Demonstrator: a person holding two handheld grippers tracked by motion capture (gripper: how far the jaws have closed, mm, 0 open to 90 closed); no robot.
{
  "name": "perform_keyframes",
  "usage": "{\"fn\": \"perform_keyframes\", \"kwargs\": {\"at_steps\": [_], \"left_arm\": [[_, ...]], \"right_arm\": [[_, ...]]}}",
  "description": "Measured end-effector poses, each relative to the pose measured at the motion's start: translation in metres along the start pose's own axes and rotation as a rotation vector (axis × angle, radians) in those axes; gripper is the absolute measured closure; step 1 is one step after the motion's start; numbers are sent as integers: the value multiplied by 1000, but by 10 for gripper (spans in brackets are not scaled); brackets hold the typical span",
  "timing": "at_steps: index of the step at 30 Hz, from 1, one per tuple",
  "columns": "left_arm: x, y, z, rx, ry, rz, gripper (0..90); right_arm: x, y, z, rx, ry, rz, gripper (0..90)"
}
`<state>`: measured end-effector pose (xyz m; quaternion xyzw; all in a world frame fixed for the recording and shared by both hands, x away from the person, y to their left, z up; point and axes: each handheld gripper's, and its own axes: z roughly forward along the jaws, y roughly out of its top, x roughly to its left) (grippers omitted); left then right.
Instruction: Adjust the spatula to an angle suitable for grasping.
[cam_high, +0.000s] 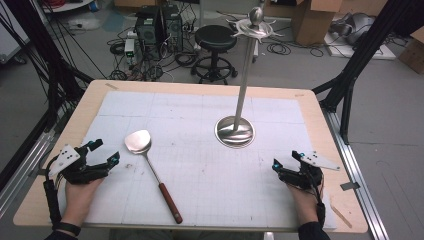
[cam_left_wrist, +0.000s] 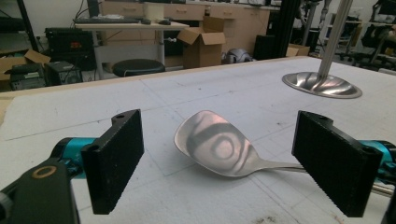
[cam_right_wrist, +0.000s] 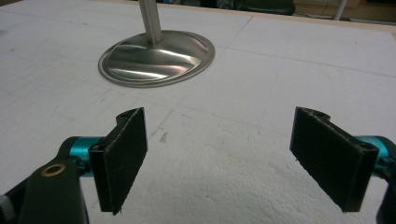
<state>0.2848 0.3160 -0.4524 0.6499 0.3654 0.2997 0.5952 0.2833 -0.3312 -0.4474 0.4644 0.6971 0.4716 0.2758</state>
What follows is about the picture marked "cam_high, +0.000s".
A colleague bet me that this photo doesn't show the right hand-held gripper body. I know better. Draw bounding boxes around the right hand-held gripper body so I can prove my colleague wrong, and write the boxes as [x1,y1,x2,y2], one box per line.
[279,150,342,191]

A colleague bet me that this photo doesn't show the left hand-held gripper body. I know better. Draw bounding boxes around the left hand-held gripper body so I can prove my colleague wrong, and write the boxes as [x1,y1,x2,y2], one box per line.
[48,143,112,185]

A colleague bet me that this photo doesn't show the metal spatula wooden handle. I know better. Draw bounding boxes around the metal spatula wooden handle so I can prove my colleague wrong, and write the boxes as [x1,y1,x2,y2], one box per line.
[124,129,184,225]

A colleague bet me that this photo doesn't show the steel utensil stand with hooks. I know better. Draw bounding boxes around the steel utensil stand with hooks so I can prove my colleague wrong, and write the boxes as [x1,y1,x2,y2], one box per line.
[214,6,284,149]

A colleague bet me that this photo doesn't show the person's left hand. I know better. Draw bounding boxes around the person's left hand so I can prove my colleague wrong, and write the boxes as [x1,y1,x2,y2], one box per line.
[60,177,105,228]

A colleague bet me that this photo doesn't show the person's right hand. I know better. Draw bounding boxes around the person's right hand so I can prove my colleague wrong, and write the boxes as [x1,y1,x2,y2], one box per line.
[285,182,325,228]

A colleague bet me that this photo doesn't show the grey tape piece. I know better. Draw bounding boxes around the grey tape piece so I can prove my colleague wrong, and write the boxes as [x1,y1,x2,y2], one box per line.
[339,181,361,192]

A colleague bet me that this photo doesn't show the black wristband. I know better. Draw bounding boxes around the black wristband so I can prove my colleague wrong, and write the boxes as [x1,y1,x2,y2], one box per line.
[52,220,82,237]

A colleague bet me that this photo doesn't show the white grid mat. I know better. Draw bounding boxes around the white grid mat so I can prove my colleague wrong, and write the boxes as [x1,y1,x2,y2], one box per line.
[49,90,338,231]

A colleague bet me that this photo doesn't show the small white device box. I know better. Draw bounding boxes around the small white device box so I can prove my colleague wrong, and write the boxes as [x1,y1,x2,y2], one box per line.
[124,37,136,58]

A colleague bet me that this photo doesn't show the white flat board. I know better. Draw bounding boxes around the white flat board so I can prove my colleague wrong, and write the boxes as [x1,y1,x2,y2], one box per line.
[323,31,398,61]

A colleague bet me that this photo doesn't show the black computer tower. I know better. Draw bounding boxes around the black computer tower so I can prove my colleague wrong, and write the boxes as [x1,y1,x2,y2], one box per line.
[134,3,185,62]

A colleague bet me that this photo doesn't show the large cardboard box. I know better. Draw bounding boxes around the large cardboard box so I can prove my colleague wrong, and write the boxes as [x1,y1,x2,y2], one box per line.
[290,0,345,47]

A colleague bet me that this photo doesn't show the black round stool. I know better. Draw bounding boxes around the black round stool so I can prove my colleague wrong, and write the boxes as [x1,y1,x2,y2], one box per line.
[190,24,239,86]

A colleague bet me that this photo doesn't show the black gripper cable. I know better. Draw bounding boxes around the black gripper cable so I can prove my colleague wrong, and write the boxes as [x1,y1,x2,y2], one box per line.
[42,156,64,225]
[311,173,327,229]

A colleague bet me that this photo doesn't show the aluminium rail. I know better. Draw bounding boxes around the aluminium rail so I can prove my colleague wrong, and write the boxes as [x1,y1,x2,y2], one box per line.
[0,129,57,219]
[323,109,390,240]

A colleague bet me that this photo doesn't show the black metal frame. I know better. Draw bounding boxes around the black metal frame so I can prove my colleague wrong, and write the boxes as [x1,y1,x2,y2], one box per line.
[0,0,96,193]
[312,0,416,146]

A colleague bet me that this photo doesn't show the coiled black cable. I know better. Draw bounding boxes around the coiled black cable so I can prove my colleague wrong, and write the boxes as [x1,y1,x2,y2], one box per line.
[266,42,292,57]
[109,41,127,56]

